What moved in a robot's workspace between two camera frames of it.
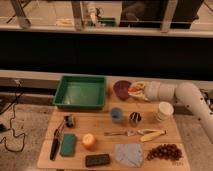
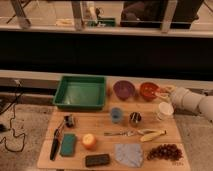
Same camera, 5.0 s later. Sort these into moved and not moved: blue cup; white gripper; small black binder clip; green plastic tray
Moved: white gripper
Not moved: small black binder clip; blue cup; green plastic tray
